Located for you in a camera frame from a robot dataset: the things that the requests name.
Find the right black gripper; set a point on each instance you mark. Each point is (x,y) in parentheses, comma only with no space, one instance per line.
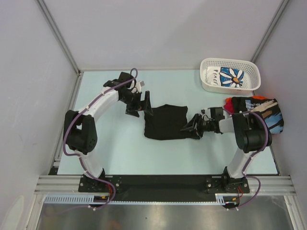
(191,125)

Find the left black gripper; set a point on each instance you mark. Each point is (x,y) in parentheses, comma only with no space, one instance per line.
(133,110)

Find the black printed t-shirt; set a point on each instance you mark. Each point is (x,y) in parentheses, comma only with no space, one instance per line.
(166,122)
(272,115)

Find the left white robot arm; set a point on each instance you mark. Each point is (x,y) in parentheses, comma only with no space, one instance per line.
(80,133)

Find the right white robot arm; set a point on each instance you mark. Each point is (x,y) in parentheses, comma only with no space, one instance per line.
(252,136)

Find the folded red t-shirt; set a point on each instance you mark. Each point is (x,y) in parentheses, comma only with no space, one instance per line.
(237,104)

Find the white daisy print t-shirt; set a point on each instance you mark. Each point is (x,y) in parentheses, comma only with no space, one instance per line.
(224,77)

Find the white plastic basket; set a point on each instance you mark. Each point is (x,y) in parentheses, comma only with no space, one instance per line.
(252,80)

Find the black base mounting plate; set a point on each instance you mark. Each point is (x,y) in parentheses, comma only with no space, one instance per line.
(174,188)

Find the folded black printed t-shirt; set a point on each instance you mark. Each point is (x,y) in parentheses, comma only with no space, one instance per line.
(272,115)

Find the white slotted cable duct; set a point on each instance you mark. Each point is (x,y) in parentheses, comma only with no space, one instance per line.
(97,200)

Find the aluminium frame rail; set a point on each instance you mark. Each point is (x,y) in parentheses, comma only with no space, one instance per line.
(69,184)

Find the left aluminium corner post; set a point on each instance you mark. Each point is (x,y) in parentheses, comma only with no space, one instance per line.
(57,34)

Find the aluminium corner post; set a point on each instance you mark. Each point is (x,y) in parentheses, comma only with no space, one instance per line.
(270,29)
(57,34)

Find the right aluminium corner post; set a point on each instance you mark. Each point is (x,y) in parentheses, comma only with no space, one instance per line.
(270,29)

